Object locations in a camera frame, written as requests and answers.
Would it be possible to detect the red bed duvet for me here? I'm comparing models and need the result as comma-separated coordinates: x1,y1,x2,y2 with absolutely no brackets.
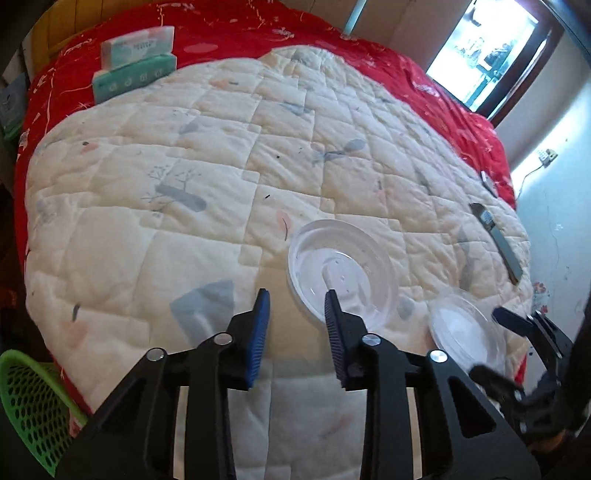
13,0,518,416

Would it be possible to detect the white tissue pack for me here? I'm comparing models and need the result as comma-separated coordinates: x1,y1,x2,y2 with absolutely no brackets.
101,26,174,71

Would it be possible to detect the clear plastic bowl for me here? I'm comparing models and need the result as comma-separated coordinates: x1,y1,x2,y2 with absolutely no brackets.
429,294,507,374

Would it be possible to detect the white quilted blanket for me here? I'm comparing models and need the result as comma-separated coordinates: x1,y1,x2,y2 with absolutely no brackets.
22,46,533,479

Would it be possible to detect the clear plastic lid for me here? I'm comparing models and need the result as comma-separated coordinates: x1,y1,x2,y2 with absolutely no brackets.
287,219,399,332

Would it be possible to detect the green mesh trash basket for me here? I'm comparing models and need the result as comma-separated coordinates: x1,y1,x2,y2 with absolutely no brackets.
1,350,88,476

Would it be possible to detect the wooden headboard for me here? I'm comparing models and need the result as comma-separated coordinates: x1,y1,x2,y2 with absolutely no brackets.
30,0,146,75

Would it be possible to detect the black smartphone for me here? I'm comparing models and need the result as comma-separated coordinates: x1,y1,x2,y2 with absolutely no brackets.
470,203,523,285

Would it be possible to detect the blue paper bag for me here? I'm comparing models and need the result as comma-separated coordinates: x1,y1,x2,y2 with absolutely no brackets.
0,73,27,138

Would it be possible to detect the bright window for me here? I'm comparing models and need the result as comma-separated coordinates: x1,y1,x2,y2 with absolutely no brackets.
427,0,539,112

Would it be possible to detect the teal tissue box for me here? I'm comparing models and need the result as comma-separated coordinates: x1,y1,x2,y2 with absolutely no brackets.
92,53,177,104

